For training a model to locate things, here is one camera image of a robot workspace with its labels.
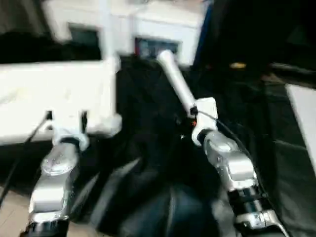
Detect white plastic table top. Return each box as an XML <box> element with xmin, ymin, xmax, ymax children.
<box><xmin>0</xmin><ymin>55</ymin><xmax>123</xmax><ymax>146</ymax></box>

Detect white plastic table leg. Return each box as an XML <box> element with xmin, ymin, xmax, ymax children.
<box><xmin>157</xmin><ymin>50</ymin><xmax>197</xmax><ymax>113</ymax></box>
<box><xmin>100</xmin><ymin>0</ymin><xmax>121</xmax><ymax>75</ymax></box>

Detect black mat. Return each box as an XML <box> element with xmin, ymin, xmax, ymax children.
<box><xmin>0</xmin><ymin>32</ymin><xmax>316</xmax><ymax>237</ymax></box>

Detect white cabinet with glass doors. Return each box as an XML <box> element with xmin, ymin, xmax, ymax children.
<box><xmin>41</xmin><ymin>0</ymin><xmax>205</xmax><ymax>66</ymax></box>

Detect flat white board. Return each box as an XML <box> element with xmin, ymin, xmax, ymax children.
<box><xmin>285</xmin><ymin>83</ymin><xmax>316</xmax><ymax>161</ymax></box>

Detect grey-green curtain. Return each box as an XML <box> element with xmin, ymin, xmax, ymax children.
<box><xmin>0</xmin><ymin>0</ymin><xmax>47</xmax><ymax>35</ymax></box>

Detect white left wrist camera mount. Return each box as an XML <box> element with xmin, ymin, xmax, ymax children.
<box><xmin>43</xmin><ymin>108</ymin><xmax>90</xmax><ymax>150</ymax></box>

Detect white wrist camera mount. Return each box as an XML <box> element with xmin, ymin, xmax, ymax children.
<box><xmin>190</xmin><ymin>97</ymin><xmax>219</xmax><ymax>147</ymax></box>
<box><xmin>43</xmin><ymin>108</ymin><xmax>90</xmax><ymax>150</ymax></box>

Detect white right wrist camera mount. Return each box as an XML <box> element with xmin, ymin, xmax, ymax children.
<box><xmin>190</xmin><ymin>97</ymin><xmax>219</xmax><ymax>147</ymax></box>

